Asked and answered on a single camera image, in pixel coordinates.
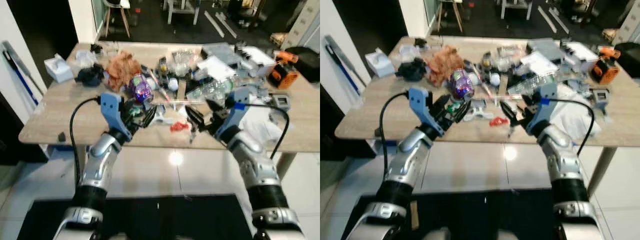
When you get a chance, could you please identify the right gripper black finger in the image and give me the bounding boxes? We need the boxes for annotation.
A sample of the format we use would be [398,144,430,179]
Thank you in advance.
[206,99,227,120]
[187,108,207,135]
[521,95,540,113]
[501,103,521,127]

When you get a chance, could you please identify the purple soda can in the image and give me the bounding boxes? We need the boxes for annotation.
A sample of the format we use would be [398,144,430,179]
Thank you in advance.
[450,69,475,100]
[130,74,153,103]

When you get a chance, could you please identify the clear safety glasses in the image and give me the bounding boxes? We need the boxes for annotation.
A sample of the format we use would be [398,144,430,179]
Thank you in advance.
[152,104,176,125]
[462,99,493,121]

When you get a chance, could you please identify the crushed clear plastic bottle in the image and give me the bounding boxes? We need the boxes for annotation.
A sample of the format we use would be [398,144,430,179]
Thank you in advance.
[507,72,556,96]
[187,77,236,103]

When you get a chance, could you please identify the white paper booklet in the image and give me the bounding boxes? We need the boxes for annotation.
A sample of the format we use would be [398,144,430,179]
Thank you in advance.
[520,51,558,76]
[196,55,236,81]

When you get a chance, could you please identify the crumpled black cloth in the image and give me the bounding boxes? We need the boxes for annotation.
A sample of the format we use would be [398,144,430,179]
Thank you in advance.
[397,57,427,82]
[76,64,106,87]

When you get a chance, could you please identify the crumpled clear plastic wrap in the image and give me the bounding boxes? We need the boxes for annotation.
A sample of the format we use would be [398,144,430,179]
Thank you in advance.
[495,44,523,71]
[172,47,201,76]

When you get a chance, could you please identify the flat grey box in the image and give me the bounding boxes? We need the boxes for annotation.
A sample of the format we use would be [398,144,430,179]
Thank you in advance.
[527,38,566,54]
[202,42,241,58]

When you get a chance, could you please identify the light wooden table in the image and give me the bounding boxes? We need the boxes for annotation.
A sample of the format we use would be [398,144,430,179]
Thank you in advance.
[19,42,321,181]
[334,36,640,198]

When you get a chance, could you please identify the clear plastic bag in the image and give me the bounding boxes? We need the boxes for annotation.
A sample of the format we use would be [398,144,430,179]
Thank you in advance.
[70,50,98,68]
[397,44,423,61]

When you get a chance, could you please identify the grey plastic printed part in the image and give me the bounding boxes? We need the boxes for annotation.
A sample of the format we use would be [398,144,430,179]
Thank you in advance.
[270,92,291,111]
[590,87,611,108]

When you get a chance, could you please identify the white carton box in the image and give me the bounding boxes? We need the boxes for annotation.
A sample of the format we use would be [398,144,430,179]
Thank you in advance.
[242,46,277,76]
[562,41,599,71]

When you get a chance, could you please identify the orange black power tool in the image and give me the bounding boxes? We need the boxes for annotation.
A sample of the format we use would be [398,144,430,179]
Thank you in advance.
[268,51,300,90]
[590,46,621,85]

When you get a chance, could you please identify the white tissue box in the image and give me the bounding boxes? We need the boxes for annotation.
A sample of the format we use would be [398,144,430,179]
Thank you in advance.
[44,53,75,83]
[365,47,396,78]

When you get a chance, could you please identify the white chair wooden legs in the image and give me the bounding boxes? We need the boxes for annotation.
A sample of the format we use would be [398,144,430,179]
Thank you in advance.
[102,0,132,38]
[437,0,466,33]

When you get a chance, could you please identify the black bag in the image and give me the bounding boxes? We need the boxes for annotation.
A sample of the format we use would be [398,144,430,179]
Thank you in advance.
[614,42,640,78]
[286,46,321,83]

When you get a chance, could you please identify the black floor mat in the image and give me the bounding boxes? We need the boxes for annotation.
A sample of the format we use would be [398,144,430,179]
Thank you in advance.
[340,189,566,240]

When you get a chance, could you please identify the small wooden plank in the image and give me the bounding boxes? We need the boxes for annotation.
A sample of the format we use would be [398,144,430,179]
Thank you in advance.
[409,200,419,231]

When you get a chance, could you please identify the white metal shelf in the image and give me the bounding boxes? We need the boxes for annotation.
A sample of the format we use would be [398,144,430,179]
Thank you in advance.
[287,0,321,51]
[612,0,640,46]

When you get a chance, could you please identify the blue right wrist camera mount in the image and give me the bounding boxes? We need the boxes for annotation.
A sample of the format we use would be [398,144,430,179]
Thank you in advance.
[525,82,559,135]
[221,87,252,140]

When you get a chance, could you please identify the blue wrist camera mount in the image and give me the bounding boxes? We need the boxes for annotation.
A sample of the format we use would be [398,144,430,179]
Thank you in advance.
[525,82,559,135]
[221,87,252,140]
[100,93,133,142]
[408,87,444,137]

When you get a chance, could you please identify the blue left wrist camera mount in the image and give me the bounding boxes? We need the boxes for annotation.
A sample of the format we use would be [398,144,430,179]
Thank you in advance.
[408,87,444,137]
[100,93,133,142]

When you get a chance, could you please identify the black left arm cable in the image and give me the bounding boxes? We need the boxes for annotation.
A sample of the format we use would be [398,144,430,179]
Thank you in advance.
[69,96,103,188]
[378,91,412,183]

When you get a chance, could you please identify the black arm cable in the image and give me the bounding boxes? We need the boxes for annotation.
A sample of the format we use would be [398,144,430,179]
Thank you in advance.
[242,102,292,161]
[69,96,103,188]
[547,99,596,156]
[378,91,412,183]

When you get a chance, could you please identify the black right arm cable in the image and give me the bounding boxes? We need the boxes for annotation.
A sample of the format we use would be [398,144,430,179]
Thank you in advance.
[242,102,292,161]
[547,99,596,156]

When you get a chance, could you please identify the grey blue mop handle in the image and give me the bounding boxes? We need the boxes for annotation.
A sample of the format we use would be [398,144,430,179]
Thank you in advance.
[1,41,40,106]
[324,35,366,96]

